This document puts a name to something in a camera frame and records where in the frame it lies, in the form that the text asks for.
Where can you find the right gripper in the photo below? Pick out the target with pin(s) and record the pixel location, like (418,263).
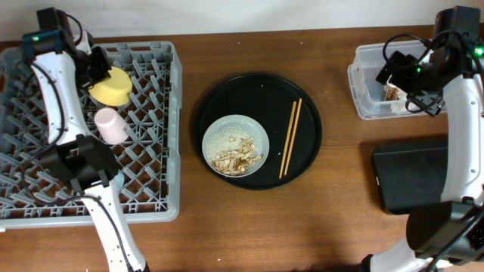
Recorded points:
(432,103)

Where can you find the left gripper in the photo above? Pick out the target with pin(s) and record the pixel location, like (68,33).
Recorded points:
(102,57)

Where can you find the yellow bowl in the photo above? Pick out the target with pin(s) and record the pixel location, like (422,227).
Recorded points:
(113,91)

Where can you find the pink cup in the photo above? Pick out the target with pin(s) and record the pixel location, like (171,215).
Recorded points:
(111,126)

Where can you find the wooden chopstick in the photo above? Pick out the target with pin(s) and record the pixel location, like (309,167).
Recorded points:
(287,140)
(292,134)

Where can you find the food scraps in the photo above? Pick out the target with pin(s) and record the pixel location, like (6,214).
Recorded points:
(232,151)

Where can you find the grey plate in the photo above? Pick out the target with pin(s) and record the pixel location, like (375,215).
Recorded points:
(251,126)

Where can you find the white napkin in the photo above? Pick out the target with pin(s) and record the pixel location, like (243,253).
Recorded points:
(399,106)

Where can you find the light blue cup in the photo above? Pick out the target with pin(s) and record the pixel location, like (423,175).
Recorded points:
(119,180)

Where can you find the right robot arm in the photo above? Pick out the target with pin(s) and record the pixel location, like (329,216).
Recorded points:
(451,231)

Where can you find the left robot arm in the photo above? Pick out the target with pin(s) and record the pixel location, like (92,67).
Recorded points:
(63,65)

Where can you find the grey plastic dishwasher rack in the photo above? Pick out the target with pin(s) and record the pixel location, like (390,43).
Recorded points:
(149,158)

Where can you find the clear plastic bin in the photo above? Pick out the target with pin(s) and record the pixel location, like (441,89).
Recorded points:
(368,94)

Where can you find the black rectangular bin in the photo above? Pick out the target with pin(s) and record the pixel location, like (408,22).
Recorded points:
(410,175)

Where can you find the round black tray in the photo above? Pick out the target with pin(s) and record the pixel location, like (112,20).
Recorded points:
(268,99)

